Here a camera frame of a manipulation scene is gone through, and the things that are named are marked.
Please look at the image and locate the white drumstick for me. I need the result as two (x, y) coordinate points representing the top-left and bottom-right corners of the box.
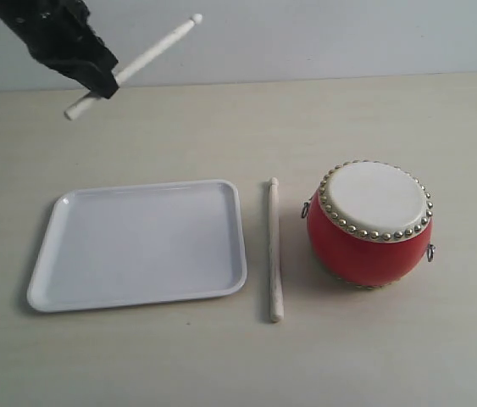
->
(64, 14), (203, 120)
(268, 177), (284, 323)

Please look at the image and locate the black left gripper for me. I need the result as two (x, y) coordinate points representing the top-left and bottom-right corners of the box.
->
(0, 0), (119, 99)

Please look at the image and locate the white rectangular plastic tray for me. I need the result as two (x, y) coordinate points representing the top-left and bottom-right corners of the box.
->
(26, 180), (247, 313)

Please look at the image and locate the small red drum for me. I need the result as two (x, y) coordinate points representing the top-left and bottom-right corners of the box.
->
(301, 160), (435, 289)

